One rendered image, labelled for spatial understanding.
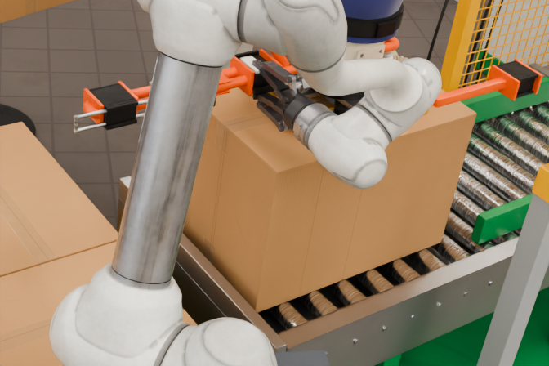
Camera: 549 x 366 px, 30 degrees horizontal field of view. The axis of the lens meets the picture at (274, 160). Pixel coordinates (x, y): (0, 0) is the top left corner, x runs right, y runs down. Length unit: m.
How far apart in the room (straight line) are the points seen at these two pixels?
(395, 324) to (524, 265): 0.34
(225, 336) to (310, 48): 0.47
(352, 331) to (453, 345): 0.94
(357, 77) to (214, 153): 0.68
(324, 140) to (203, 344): 0.56
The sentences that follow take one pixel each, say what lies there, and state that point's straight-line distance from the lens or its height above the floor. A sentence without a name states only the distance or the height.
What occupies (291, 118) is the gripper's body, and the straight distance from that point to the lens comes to 2.08.
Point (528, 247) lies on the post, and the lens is 2.37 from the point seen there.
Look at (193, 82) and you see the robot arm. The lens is 1.55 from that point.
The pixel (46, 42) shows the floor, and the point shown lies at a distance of 4.60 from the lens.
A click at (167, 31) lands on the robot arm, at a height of 1.45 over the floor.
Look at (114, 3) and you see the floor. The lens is 4.99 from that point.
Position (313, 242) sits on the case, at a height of 0.71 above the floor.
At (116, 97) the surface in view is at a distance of 2.05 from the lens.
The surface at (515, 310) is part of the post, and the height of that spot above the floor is 0.63.
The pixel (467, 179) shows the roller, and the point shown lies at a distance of 3.02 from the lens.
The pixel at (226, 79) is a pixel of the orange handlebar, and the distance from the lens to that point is 2.16.
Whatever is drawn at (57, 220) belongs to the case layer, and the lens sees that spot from 2.63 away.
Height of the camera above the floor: 2.14
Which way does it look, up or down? 33 degrees down
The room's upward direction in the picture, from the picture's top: 9 degrees clockwise
